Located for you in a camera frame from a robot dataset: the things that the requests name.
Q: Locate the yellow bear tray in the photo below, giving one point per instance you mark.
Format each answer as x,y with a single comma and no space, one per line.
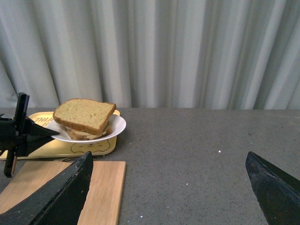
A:
61,149

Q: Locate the wooden cutting board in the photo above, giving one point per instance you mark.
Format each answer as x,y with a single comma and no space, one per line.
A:
102,205

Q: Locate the bread slice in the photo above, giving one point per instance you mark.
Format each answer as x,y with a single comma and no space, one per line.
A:
83,135
84,114

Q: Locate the grey pleated curtain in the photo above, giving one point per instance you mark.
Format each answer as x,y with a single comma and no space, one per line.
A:
212,54

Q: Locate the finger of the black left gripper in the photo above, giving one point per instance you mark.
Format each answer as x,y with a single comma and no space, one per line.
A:
36,136

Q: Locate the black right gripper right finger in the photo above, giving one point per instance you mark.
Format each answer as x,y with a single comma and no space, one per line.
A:
277,192

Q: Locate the white round plate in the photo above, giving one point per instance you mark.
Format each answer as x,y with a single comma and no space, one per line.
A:
118,125

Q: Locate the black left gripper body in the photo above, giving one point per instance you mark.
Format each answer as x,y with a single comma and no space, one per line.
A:
12,136

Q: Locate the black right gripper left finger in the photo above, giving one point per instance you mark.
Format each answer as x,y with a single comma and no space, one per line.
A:
58,202

